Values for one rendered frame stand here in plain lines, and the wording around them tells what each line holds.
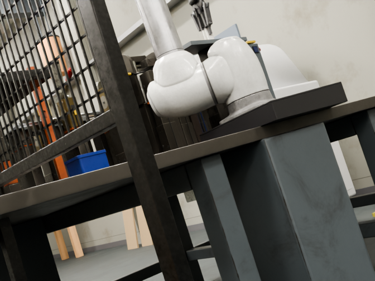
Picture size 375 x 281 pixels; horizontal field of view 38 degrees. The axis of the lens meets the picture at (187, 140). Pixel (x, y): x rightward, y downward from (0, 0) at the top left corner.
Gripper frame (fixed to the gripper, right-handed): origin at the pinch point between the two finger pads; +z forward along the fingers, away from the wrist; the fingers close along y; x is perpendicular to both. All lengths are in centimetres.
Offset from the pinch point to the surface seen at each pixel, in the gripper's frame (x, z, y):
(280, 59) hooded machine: -185, -18, 154
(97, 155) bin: 80, 42, -29
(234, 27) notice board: -216, -78, 236
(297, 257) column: 42, 91, -62
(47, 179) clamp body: 76, 39, 43
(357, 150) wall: -229, 79, 146
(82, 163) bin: 86, 44, -31
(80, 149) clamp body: 73, 35, 2
